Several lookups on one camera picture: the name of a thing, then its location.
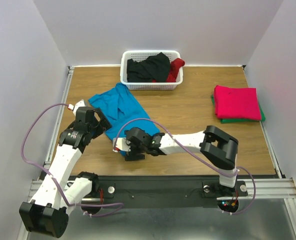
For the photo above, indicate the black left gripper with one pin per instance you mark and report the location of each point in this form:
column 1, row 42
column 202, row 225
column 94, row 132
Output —
column 104, row 122

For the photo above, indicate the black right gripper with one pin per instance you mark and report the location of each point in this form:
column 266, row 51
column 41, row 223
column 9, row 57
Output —
column 134, row 155

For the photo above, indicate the blue t shirt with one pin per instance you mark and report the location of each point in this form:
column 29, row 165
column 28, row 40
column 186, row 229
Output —
column 119, row 106

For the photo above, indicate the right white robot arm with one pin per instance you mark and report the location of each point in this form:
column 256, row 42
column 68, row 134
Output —
column 219, row 147

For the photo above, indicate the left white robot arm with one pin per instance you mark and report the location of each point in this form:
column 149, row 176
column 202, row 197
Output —
column 48, row 210

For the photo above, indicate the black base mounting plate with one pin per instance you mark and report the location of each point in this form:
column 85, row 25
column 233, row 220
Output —
column 180, row 191

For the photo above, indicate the white perforated plastic basket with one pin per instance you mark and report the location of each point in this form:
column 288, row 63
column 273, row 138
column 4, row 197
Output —
column 140, row 55

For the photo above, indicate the black t shirt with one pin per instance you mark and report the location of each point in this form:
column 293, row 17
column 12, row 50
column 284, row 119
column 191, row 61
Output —
column 155, row 68

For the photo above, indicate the red t shirt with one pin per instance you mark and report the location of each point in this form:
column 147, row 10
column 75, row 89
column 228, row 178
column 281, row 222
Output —
column 175, row 66

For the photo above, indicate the folded pink t shirt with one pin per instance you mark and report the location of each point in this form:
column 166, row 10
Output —
column 236, row 103

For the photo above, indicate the folded green t shirt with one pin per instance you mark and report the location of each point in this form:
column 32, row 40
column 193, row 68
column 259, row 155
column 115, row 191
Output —
column 242, row 120

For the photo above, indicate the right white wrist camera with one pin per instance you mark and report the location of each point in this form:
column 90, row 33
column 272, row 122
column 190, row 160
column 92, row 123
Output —
column 120, row 144

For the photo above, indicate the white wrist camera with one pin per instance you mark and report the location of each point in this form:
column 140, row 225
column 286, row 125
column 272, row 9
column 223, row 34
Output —
column 120, row 144
column 79, row 104

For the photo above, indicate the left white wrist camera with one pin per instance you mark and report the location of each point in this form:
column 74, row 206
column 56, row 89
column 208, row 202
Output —
column 79, row 104

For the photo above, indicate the left aluminium frame rail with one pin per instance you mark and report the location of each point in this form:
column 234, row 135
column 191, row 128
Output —
column 52, row 145

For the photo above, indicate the aluminium frame rail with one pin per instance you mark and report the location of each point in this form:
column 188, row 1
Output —
column 269, row 188
column 52, row 145
column 272, row 153

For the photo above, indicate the right aluminium frame rail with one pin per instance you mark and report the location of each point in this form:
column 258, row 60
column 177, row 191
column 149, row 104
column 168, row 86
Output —
column 272, row 153

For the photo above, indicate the front aluminium frame rail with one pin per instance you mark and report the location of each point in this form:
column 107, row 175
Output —
column 269, row 188

